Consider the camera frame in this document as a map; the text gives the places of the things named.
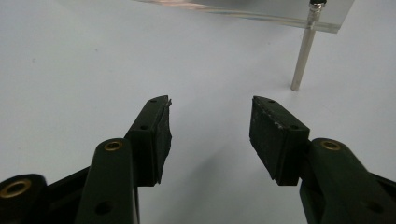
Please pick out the clear acrylic shelf plate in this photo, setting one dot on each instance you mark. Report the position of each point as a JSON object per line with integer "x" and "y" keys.
{"x": 249, "y": 11}

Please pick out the silver metal support post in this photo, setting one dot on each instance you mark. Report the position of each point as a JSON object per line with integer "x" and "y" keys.
{"x": 304, "y": 49}

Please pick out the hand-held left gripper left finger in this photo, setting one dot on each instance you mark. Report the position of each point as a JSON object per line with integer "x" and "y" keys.
{"x": 149, "y": 140}

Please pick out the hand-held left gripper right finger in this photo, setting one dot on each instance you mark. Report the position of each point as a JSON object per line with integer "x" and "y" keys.
{"x": 280, "y": 146}

